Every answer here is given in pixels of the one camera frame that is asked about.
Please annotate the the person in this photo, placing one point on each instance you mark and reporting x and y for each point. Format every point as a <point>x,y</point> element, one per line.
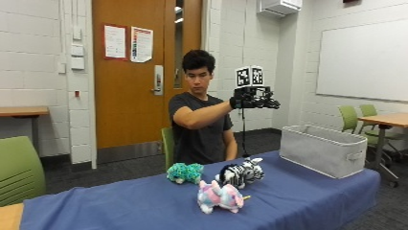
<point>200,127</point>

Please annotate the zebra plush toy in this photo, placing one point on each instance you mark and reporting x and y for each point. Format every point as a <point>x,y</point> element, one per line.
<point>241,172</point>

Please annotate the wooden table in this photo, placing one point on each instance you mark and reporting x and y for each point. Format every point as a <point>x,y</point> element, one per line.
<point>23,111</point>
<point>384,119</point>

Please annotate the whiteboard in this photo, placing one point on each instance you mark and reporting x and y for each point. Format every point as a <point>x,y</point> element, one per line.
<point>363,62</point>

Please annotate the pink unicorn plush toy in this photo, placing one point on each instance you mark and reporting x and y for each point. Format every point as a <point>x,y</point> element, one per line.
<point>220,197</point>

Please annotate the blue tablecloth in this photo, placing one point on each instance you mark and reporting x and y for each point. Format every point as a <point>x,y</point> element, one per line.
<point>255,204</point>

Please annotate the wooden door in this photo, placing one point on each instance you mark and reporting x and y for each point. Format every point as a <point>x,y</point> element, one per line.
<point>128,80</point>

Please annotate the white paper notice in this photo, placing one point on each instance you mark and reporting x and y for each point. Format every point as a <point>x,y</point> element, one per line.
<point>115,41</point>

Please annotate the green chair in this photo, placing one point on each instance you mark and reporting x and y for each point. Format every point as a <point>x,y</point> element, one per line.
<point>350,119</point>
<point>168,147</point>
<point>19,172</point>
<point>374,119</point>

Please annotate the white wall switch box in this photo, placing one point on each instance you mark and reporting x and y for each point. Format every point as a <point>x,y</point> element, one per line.
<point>77,33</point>
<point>77,50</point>
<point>77,63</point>

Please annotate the grey fabric storage bin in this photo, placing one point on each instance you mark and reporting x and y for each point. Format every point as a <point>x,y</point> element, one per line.
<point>323,150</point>

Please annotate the colourful paper notice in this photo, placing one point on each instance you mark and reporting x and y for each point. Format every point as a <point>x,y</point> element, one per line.
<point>141,44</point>

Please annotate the teal plush toy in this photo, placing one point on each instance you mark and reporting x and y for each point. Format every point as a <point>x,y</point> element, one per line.
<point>185,172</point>

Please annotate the white wall unit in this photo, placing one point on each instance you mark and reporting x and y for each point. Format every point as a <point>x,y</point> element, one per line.
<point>278,6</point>

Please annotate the red fire alarm pull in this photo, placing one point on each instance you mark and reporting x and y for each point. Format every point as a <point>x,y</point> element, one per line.
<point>77,93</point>

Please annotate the white marker cube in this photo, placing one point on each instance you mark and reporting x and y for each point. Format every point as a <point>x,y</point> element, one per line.
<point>250,76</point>

